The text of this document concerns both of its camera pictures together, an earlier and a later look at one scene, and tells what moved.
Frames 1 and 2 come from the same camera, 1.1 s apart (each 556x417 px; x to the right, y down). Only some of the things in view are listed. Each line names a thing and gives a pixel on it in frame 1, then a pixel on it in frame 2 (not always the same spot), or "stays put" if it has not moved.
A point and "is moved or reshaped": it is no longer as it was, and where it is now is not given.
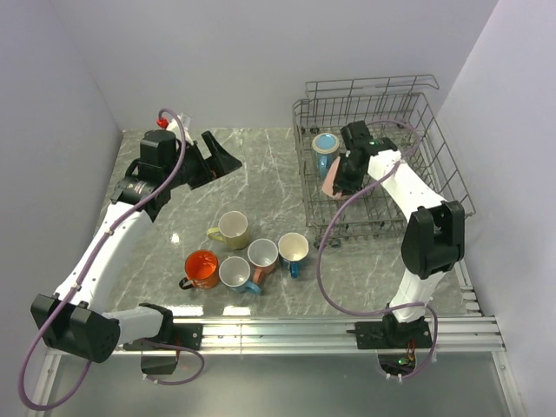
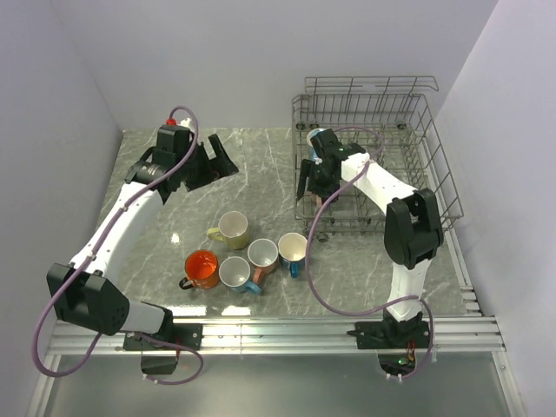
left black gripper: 220,162 stays put
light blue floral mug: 234,273 stays put
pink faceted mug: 328,182 is moved or reshaped
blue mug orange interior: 325,146 is moved or reshaped
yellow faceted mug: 233,229 stays put
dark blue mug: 293,248 stays put
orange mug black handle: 201,270 stays put
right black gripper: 342,185 to 308,168
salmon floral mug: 262,255 stays put
